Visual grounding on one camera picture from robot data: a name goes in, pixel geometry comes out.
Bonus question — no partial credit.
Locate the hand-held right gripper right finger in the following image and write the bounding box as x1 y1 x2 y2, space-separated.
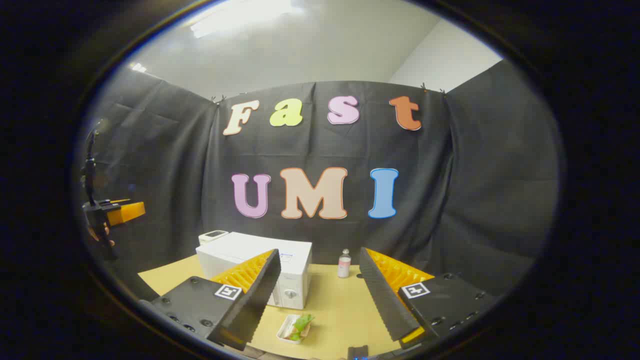
359 246 501 351

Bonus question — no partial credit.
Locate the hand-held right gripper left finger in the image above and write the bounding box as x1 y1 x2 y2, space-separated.
150 248 282 352

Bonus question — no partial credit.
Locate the bread slice with green lettuce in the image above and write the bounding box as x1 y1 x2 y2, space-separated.
289 314 315 342

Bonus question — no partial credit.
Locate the white microwave oven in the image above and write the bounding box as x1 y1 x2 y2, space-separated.
195 231 313 311

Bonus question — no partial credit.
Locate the white rectangular dish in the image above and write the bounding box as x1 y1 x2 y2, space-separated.
276 314 313 346

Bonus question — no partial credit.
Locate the small pink bottle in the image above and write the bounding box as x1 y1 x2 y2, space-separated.
337 248 352 279

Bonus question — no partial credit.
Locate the white toaster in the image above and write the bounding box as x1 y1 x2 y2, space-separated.
198 230 230 247

